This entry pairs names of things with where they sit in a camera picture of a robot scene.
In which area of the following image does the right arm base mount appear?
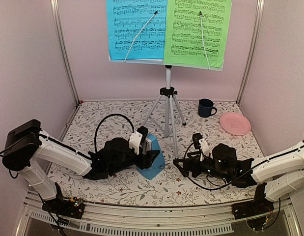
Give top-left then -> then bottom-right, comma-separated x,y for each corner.
231,200 -> 274,231

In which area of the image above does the light blue music stand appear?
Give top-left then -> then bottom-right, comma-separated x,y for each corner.
107,11 -> 225,160

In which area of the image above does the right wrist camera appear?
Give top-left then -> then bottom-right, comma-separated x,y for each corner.
192,133 -> 210,162

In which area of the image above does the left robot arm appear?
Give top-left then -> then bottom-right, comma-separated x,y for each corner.
0,119 -> 165,213

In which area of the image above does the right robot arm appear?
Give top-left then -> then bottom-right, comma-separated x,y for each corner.
173,133 -> 304,214

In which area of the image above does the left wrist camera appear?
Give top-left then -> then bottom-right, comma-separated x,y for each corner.
129,126 -> 148,155

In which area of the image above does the dark blue mug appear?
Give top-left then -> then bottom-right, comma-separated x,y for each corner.
197,98 -> 217,118

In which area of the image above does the pink plate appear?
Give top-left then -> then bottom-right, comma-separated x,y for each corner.
220,112 -> 251,136

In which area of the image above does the blue metronome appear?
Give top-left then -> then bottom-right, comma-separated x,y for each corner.
136,134 -> 165,180

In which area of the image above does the green sheet music page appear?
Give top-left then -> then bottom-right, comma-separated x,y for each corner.
164,0 -> 232,69

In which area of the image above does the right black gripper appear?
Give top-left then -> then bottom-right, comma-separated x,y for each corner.
173,151 -> 230,182

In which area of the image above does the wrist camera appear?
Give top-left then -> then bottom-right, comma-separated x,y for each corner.
129,126 -> 148,155
192,133 -> 210,162

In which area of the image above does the front aluminium rail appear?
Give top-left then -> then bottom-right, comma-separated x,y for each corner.
16,191 -> 302,236

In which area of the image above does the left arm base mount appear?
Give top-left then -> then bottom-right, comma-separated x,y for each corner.
42,183 -> 85,219

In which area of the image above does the blue sheet music page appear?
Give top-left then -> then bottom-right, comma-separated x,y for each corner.
106,0 -> 167,61

